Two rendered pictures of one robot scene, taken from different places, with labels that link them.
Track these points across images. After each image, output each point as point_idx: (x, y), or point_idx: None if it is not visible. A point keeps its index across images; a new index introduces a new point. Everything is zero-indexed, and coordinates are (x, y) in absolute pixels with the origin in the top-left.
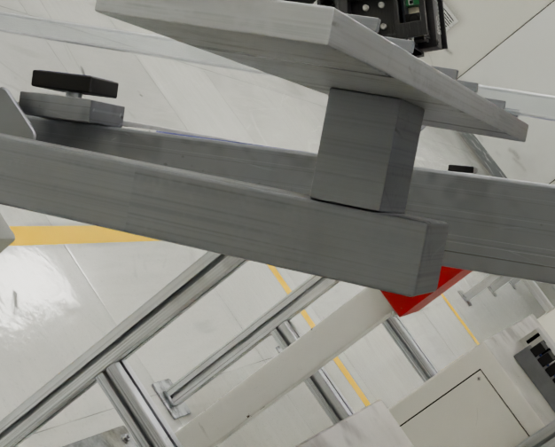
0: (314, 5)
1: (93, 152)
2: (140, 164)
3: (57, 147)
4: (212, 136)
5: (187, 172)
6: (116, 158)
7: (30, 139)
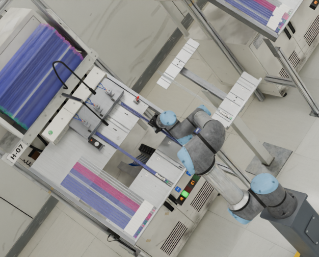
0: (190, 38)
1: (196, 80)
2: (193, 73)
3: (199, 76)
4: (166, 194)
5: (189, 73)
6: (194, 76)
7: (201, 83)
